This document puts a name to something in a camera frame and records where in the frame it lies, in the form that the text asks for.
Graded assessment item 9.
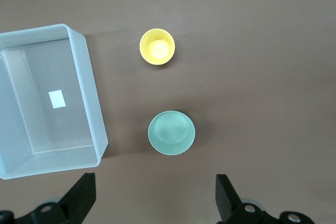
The yellow cup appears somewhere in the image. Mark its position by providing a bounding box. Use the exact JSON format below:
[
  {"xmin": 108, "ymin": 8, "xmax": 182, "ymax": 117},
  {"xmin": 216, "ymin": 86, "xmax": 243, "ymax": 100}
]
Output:
[{"xmin": 139, "ymin": 28, "xmax": 176, "ymax": 66}]

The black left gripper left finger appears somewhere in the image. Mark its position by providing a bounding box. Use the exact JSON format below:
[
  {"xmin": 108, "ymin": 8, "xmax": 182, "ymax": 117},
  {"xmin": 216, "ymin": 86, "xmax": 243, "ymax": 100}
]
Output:
[{"xmin": 31, "ymin": 173, "xmax": 97, "ymax": 224}]

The green cup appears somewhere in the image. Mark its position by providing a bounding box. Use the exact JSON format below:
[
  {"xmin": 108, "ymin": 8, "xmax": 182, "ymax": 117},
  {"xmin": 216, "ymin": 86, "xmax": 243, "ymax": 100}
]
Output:
[{"xmin": 147, "ymin": 110, "xmax": 196, "ymax": 156}]

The white label in translucent bin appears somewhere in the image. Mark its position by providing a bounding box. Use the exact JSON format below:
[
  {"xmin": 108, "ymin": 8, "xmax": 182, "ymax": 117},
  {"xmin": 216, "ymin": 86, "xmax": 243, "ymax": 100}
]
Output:
[{"xmin": 48, "ymin": 90, "xmax": 66, "ymax": 109}]

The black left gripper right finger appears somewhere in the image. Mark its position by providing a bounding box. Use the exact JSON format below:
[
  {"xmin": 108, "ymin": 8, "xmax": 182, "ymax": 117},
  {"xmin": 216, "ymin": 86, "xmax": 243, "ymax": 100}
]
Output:
[{"xmin": 216, "ymin": 174, "xmax": 281, "ymax": 224}]

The translucent plastic bin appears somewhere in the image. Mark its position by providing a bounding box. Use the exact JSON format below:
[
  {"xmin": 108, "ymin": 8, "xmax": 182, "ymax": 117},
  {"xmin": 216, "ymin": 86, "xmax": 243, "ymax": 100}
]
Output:
[{"xmin": 0, "ymin": 23, "xmax": 109, "ymax": 180}]

